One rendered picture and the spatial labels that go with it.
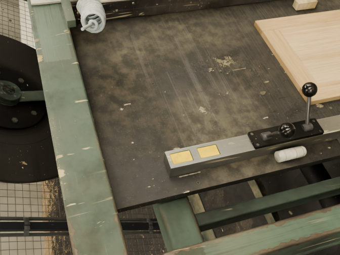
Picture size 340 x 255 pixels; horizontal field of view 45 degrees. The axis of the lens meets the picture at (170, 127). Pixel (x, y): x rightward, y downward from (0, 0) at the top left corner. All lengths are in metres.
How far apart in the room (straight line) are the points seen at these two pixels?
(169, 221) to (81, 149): 0.27
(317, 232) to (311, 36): 0.73
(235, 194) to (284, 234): 2.20
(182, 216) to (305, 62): 0.64
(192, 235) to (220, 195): 2.26
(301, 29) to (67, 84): 0.82
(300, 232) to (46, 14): 0.88
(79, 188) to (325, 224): 0.53
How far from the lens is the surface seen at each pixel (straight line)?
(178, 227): 0.97
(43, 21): 1.23
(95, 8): 1.08
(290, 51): 1.37
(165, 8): 1.41
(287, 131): 0.94
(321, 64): 1.37
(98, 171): 0.88
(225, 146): 1.02
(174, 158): 0.97
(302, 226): 0.95
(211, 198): 3.29
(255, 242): 0.90
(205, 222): 1.01
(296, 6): 1.57
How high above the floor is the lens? 2.33
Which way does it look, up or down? 38 degrees down
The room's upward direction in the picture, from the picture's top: 79 degrees counter-clockwise
